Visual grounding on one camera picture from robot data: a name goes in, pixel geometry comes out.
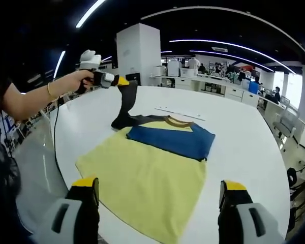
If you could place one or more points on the person's left hand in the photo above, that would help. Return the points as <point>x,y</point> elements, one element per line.
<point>75,80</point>

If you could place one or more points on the curved ceiling light strip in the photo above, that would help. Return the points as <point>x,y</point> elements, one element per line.
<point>183,40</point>

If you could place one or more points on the person's dark clothing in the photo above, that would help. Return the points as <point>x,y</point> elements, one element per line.
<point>7,172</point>

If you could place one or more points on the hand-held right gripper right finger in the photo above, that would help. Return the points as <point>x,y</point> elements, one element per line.
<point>239,218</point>

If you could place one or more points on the black waste bin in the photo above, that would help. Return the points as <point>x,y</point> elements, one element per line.
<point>292,178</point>

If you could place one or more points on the white appliance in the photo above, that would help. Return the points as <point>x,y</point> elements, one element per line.
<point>174,68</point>

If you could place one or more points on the white template strip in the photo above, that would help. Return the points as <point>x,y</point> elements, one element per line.
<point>178,113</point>

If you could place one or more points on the black cabinet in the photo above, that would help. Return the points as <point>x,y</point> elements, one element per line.
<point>133,77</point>

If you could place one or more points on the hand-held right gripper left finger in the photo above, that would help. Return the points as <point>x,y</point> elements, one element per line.
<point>78,218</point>

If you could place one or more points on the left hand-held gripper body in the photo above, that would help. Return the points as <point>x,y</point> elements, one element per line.
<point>91,61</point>

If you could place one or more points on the white storage crate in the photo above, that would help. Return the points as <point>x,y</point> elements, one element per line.
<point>187,72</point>

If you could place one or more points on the grey office chair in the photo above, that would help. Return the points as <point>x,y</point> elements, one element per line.
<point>286,124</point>

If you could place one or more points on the yellow blue garment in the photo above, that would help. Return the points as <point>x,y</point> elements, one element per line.
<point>142,172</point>

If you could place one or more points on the straight ceiling light strip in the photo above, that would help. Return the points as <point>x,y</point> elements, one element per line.
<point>89,14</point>
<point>59,64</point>

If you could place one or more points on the blue box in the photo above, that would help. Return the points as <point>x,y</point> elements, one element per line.
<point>254,87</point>

